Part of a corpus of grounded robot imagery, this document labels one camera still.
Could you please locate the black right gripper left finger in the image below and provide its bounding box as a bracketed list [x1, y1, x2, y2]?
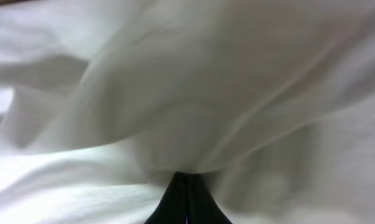
[145, 172, 187, 224]

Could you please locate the white t-shirt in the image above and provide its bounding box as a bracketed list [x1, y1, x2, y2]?
[0, 1, 375, 223]

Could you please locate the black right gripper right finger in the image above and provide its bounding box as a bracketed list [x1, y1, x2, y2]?
[186, 174, 232, 224]

